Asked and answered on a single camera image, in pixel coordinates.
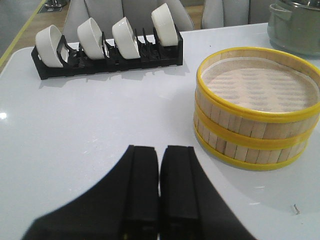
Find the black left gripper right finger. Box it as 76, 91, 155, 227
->
160, 145, 254, 240

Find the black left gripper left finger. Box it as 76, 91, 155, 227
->
22, 145, 159, 240

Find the bamboo steamer tier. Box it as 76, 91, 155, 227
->
193, 113, 308, 171
194, 47, 320, 150

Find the black plastic bowl rack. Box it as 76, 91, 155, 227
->
31, 28, 184, 80

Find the white ceramic bowl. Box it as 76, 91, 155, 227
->
35, 25, 63, 68
151, 3, 178, 47
77, 17, 105, 60
112, 17, 140, 60

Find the left grey upholstered chair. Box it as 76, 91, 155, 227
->
63, 0, 194, 43

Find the grey upholstered chair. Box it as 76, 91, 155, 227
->
201, 0, 275, 29
63, 0, 194, 43

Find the right grey upholstered chair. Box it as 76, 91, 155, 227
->
201, 0, 275, 29

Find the grey-green electric cooking pot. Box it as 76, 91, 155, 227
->
267, 0, 320, 56

